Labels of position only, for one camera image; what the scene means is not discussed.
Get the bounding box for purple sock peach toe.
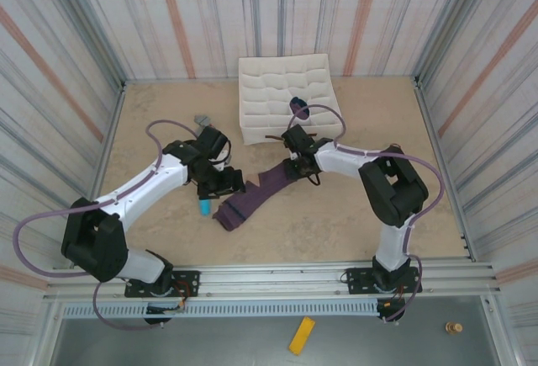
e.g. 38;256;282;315
212;159;306;232

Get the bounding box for purple sock orange cuff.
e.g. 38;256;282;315
288;95;313;122

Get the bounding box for white fabric divider box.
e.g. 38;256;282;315
237;53;342;146

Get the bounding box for yellow plastic strip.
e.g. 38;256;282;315
287;316;316;357

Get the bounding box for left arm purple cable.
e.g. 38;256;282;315
14;119;201;331

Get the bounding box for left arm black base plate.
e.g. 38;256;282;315
124;269;201;299

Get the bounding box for aluminium table edge rail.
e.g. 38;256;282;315
74;81;128;268
414;76;477;263

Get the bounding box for aluminium mounting rail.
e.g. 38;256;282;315
41;261;504;302

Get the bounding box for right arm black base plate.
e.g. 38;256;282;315
344;267;423;295

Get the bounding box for power wires with connector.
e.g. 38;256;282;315
170;279;188;313
380;284;408;311

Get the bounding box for slotted grey cable duct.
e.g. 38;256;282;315
61;300;379;319

